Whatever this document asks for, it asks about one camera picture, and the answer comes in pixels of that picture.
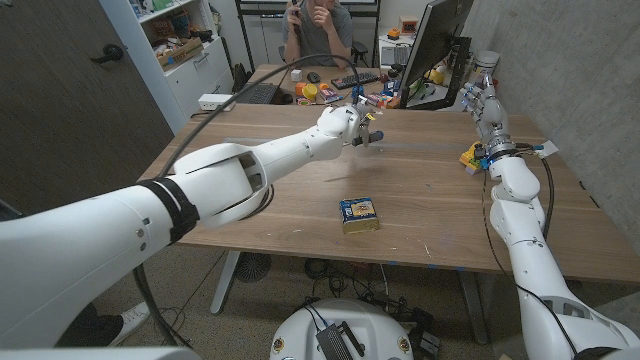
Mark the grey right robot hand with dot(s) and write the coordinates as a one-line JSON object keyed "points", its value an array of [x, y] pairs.
{"points": [[492, 120]]}

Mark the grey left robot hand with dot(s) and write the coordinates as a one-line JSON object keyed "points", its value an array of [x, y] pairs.
{"points": [[362, 127]]}

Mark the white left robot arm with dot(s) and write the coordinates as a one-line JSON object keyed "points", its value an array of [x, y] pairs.
{"points": [[150, 225]]}

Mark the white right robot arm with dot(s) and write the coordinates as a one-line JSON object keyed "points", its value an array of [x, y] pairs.
{"points": [[530, 260]]}

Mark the rectangular tin can blue label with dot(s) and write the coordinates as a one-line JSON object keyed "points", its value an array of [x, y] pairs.
{"points": [[359, 215]]}

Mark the blue round object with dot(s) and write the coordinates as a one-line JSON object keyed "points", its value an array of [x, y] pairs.
{"points": [[357, 92]]}

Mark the yellow green toy blocks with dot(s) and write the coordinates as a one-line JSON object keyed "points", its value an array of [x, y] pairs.
{"points": [[470, 159]]}

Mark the black keyboard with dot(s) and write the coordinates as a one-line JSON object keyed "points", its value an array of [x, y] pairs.
{"points": [[356, 80]]}

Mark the white plastic bucket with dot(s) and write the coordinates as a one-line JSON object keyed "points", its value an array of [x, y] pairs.
{"points": [[484, 60]]}

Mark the white paper tag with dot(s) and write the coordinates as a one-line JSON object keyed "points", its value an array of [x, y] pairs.
{"points": [[547, 149]]}

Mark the yellow cup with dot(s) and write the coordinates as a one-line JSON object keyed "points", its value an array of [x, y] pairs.
{"points": [[310, 91]]}

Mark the black computer mouse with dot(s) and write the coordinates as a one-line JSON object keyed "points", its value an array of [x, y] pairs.
{"points": [[313, 77]]}

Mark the small white cube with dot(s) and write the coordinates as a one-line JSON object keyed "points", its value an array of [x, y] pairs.
{"points": [[296, 75]]}

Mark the seated person grey shirt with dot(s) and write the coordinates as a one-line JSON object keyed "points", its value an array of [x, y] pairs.
{"points": [[320, 40]]}

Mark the wooden table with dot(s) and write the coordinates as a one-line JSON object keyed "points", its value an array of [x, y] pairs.
{"points": [[425, 210]]}

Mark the black computer monitor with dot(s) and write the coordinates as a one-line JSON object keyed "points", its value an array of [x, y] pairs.
{"points": [[432, 35]]}

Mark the wooden back desk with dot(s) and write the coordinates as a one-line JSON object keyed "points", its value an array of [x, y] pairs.
{"points": [[272, 74]]}

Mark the black laptop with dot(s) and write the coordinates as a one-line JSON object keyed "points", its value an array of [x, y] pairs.
{"points": [[256, 93]]}

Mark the orange wooden box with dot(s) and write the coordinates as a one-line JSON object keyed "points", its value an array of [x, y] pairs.
{"points": [[408, 25]]}

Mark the white power strip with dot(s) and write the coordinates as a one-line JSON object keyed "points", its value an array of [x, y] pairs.
{"points": [[212, 101]]}

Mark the white shelf cabinet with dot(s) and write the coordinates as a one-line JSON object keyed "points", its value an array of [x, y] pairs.
{"points": [[192, 75]]}

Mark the round floor fan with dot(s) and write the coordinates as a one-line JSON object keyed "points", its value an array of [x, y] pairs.
{"points": [[252, 267]]}

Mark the cardboard box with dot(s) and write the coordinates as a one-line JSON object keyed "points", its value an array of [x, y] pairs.
{"points": [[180, 55]]}

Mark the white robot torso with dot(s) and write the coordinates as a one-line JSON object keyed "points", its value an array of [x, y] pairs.
{"points": [[370, 325]]}

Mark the black electronics module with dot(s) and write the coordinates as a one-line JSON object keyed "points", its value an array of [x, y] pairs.
{"points": [[334, 342]]}

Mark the standing person white shoe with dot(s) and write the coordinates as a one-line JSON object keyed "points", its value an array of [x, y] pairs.
{"points": [[95, 327]]}

